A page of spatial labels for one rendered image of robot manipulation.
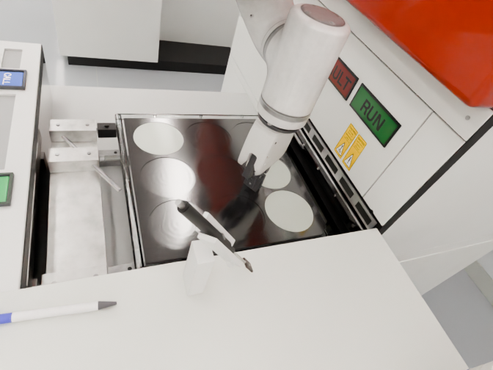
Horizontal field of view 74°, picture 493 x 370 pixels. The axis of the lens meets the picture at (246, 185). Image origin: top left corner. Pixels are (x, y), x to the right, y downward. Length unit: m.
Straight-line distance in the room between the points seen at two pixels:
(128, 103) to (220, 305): 0.63
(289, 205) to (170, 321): 0.34
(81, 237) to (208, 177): 0.25
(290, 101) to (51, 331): 0.40
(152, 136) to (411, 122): 0.48
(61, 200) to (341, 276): 0.47
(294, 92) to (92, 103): 0.58
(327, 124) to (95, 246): 0.49
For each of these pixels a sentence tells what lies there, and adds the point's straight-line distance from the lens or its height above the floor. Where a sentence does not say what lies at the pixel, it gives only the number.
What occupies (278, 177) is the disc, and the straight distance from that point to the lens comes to 0.70.
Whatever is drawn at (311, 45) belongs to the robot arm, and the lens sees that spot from 0.45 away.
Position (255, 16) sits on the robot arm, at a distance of 0.52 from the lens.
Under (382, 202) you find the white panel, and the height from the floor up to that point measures 1.01.
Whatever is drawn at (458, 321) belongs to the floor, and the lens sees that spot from 2.11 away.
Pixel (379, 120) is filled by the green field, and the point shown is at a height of 1.10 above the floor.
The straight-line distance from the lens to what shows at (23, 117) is 0.66.
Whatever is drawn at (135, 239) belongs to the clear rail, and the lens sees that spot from 0.54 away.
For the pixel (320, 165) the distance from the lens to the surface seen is 0.71.
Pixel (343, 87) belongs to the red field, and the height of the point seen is 1.09.
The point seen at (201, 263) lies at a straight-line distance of 0.36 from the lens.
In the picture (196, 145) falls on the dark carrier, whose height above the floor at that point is 0.90.
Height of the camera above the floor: 1.37
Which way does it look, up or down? 45 degrees down
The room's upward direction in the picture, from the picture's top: 22 degrees clockwise
